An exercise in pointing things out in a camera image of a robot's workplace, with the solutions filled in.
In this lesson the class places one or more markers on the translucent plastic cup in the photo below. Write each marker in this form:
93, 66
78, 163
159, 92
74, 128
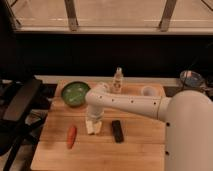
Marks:
149, 91

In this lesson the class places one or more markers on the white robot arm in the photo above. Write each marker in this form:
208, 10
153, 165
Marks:
188, 118

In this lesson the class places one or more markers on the green ceramic bowl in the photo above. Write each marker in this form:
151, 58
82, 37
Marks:
73, 94

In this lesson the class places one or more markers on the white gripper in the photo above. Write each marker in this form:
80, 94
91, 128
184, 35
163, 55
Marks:
94, 114

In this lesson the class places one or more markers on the blue round plate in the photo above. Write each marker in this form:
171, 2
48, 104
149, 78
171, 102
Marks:
191, 78

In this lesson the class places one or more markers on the black rectangular bar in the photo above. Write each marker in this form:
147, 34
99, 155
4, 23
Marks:
117, 131

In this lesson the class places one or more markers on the clear glass bottle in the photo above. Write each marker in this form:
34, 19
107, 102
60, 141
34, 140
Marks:
117, 81

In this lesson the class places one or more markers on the orange carrot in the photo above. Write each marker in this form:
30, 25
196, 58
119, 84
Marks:
71, 136

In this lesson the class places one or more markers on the white sponge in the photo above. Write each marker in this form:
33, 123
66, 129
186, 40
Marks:
93, 128

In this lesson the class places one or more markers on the black office chair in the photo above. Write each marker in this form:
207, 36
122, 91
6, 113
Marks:
32, 94

